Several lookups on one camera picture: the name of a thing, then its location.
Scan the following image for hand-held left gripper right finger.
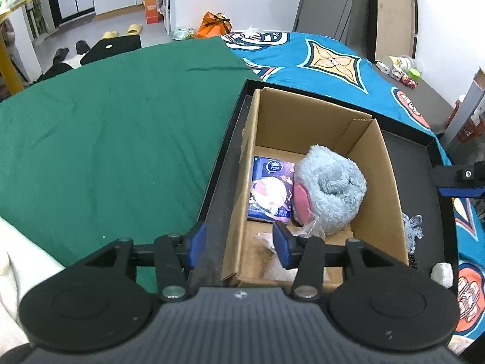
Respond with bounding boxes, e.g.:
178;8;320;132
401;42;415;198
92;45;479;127
273;221;413;301

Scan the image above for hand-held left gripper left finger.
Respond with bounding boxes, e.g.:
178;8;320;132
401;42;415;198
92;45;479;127
81;221;208;301

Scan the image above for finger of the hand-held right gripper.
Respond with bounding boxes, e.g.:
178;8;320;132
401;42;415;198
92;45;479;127
432;162;485;198

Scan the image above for clear plastic bag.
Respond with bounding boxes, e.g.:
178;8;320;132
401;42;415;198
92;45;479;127
253;212;326;283

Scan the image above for black shallow tray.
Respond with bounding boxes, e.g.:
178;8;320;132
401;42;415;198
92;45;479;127
187;79;461;300

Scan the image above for purple tissue packet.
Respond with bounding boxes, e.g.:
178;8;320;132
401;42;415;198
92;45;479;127
247;155;296;225

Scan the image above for blue-grey octopus plush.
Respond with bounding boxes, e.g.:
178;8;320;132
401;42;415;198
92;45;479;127
402;212;424;256

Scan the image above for grey fluffy earmuffs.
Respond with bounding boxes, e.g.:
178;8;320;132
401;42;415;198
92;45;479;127
291;145;367;236

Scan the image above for white wad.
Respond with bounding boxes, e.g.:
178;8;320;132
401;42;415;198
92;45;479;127
431;262;454;288

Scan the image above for brown cardboard box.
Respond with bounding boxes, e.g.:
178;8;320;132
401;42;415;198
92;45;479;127
221;87;410;292

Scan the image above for grey desk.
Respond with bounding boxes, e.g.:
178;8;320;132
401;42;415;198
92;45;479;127
443;67;485;156

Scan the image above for grey mat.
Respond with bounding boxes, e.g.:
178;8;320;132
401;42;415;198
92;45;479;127
373;61;461;135

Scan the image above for small white boxes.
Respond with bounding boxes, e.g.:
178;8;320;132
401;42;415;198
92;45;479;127
375;62;404;80

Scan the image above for white jar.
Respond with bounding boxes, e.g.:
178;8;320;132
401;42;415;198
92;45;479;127
383;55;415;69

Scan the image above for green blanket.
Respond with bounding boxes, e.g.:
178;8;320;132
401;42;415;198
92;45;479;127
0;36;264;296

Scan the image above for leaning black tray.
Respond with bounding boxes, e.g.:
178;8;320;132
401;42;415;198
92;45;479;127
367;0;418;65

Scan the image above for grey board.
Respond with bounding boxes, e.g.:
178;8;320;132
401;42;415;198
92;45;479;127
341;0;371;52

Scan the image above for green-tinted plastic bag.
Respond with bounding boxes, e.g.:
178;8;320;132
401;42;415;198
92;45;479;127
169;26;198;41

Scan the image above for black stool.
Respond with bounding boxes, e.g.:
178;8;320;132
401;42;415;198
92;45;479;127
81;35;142;66

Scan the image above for orange bag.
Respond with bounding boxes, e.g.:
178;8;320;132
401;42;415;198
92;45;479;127
197;11;232;39

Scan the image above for grey door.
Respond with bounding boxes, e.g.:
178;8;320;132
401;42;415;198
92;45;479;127
292;0;359;42

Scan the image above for black and white clothes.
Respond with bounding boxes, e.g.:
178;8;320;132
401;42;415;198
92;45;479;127
38;54;86;82

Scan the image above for orange cardboard box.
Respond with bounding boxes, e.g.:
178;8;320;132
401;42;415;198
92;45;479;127
142;0;164;24

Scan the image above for white storage rack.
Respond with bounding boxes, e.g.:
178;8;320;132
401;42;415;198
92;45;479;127
157;0;176;35

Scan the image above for yellow table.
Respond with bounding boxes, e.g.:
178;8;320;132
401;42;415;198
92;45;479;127
0;0;42;95

